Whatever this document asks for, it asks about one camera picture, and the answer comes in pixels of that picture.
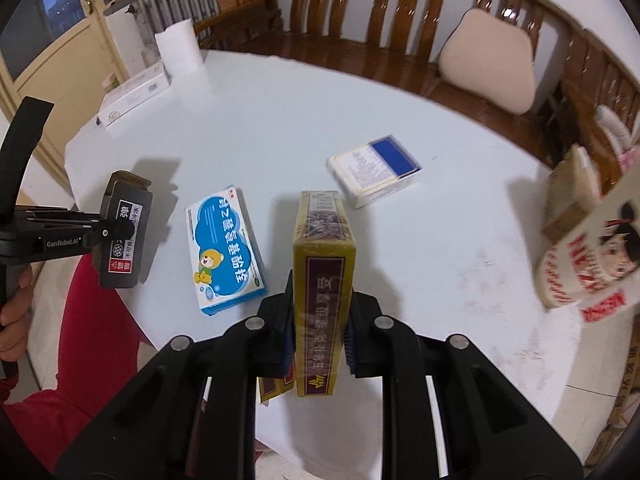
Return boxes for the white tissue box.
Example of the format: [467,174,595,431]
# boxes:
[96,61,169,127]

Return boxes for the beige back cushion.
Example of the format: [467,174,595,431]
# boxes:
[438,9,536,116]

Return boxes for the pink plastic bag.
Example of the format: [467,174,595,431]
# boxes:
[618,145,640,174]

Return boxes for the wooden armchair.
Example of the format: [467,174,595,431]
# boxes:
[554,29,639,193]

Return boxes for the yellow maroon medicine box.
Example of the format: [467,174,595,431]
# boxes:
[258,191,357,403]

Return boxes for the black carton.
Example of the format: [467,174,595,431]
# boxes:
[94,170,153,289]

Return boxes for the person left hand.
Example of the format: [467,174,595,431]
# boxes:
[0,266,34,362]

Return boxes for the white paper roll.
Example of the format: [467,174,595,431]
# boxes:
[155,18,204,78]

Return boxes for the cardboard boxes stack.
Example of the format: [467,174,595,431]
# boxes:
[585,315,639,472]

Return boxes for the brown drink cartons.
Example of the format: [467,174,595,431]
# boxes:
[541,144,602,243]

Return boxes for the grey neck pillow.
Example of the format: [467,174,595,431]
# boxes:
[594,104,634,156]

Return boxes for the grey radiator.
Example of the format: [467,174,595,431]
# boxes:
[127,0,218,48]

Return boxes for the wooden bench sofa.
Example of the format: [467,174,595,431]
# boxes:
[194,0,570,165]

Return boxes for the large cartoon tumbler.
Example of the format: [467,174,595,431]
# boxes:
[535,166,639,323]

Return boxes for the blue cartoon medicine box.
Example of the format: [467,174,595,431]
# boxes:
[186,186,268,316]

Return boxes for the white blue medicine box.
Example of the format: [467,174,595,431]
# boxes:
[326,136,422,209]

